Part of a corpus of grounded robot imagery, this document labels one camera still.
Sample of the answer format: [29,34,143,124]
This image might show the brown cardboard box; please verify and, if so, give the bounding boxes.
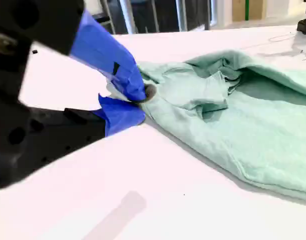
[232,0,267,22]

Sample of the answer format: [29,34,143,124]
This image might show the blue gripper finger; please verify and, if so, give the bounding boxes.
[0,0,158,103]
[25,93,147,174]

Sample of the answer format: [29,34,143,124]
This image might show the silver metal tube leg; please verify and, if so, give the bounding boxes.
[119,0,139,35]
[175,0,188,32]

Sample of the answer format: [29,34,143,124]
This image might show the pale green T-shirt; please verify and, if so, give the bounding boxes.
[136,49,306,202]

